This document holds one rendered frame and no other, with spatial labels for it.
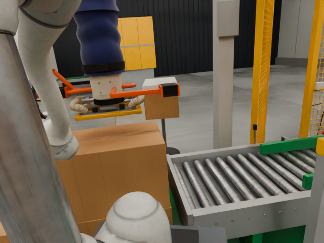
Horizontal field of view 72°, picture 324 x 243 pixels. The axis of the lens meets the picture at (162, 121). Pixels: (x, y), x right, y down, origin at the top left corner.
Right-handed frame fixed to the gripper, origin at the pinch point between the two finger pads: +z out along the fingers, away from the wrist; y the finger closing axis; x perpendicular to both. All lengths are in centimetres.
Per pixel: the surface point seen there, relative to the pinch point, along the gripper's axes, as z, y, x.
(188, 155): 42, 63, 81
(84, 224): -7, 70, 8
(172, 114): 135, 56, 87
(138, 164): -7, 38, 41
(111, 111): 1.4, 10.4, 30.5
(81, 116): 0.3, 11.1, 15.5
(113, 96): -13.0, -0.1, 33.4
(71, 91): 11.5, -0.3, 10.4
